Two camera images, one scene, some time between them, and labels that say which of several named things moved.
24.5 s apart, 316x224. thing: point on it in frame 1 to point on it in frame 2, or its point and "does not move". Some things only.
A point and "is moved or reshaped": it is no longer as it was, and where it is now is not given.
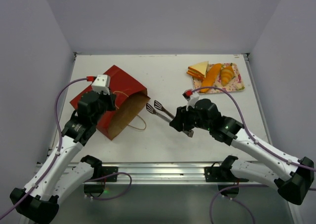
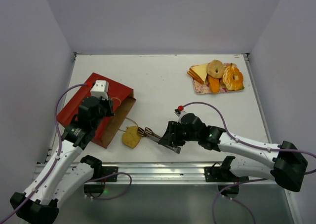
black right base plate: [217, 173] does not move
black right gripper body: [178, 120] to [173, 133]
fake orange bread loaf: [211, 75] is moved or reshaped
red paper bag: [131, 98] is moved or reshaped
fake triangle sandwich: [198, 69] is moved or reshaped
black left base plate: [108, 170] does not move
